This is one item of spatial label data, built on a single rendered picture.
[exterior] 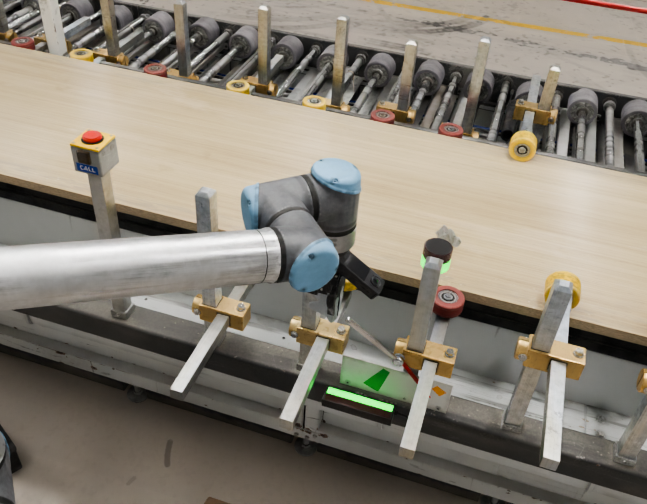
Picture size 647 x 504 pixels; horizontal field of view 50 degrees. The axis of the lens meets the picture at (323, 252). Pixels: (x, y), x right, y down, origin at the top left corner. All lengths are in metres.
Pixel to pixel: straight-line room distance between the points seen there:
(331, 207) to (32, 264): 0.51
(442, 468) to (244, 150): 1.14
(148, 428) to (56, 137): 1.01
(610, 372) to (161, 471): 1.41
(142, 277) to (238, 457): 1.48
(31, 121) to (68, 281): 1.42
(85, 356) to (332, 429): 0.89
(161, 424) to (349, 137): 1.17
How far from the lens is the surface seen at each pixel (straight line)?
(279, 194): 1.17
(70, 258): 0.98
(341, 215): 1.24
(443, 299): 1.64
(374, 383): 1.66
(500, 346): 1.81
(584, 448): 1.73
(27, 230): 2.22
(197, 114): 2.31
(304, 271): 1.07
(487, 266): 1.77
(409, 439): 1.42
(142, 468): 2.42
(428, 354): 1.56
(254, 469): 2.38
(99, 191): 1.62
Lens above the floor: 2.00
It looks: 40 degrees down
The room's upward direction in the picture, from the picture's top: 4 degrees clockwise
